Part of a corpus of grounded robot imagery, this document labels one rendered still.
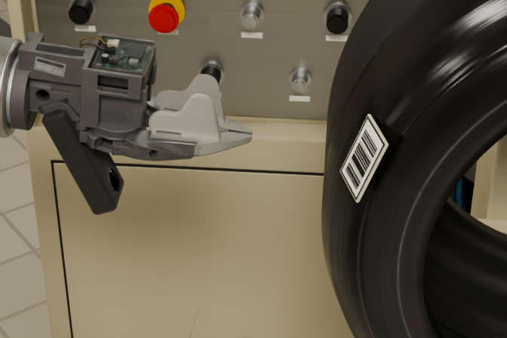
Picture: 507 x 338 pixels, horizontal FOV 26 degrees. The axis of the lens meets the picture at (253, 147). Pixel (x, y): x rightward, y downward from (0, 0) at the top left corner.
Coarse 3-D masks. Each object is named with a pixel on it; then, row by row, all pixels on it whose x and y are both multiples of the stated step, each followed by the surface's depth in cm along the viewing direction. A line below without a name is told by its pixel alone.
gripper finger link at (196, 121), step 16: (192, 96) 95; (208, 96) 96; (160, 112) 96; (176, 112) 96; (192, 112) 96; (208, 112) 96; (160, 128) 97; (176, 128) 97; (192, 128) 97; (208, 128) 97; (208, 144) 97; (224, 144) 98; (240, 144) 98
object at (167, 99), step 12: (192, 84) 99; (204, 84) 99; (216, 84) 99; (168, 96) 100; (180, 96) 100; (216, 96) 99; (168, 108) 100; (180, 108) 100; (216, 108) 100; (228, 120) 101; (252, 132) 99
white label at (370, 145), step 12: (372, 120) 87; (360, 132) 88; (372, 132) 87; (360, 144) 88; (372, 144) 87; (384, 144) 85; (348, 156) 90; (360, 156) 88; (372, 156) 86; (348, 168) 90; (360, 168) 88; (372, 168) 86; (348, 180) 89; (360, 180) 88; (360, 192) 88
